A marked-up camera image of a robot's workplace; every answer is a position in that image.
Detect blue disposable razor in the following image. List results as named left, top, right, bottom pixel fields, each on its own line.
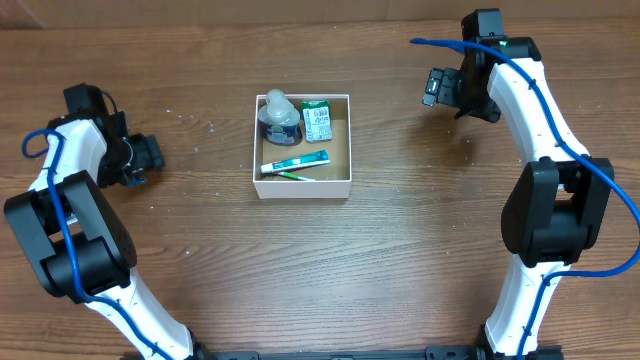
left=125, top=174, right=147, bottom=187

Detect green white soap box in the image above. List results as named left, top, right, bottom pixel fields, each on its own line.
left=301, top=100, right=333, bottom=143

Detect clear soap bottle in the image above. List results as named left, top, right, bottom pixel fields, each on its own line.
left=258, top=89, right=302, bottom=146

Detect green toothbrush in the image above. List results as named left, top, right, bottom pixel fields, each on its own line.
left=276, top=171, right=316, bottom=182

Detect toothpaste tube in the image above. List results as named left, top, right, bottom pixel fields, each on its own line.
left=260, top=150, right=331, bottom=174

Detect white cardboard box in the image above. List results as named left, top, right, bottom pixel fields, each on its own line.
left=252, top=94, right=353, bottom=199

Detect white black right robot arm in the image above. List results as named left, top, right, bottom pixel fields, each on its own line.
left=423, top=8, right=610, bottom=359

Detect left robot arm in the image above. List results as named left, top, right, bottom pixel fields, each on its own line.
left=4, top=83, right=211, bottom=359

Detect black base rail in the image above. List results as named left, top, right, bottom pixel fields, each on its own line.
left=190, top=345, right=517, bottom=360

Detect right blue cable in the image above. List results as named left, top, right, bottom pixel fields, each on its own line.
left=409, top=37, right=640, bottom=360

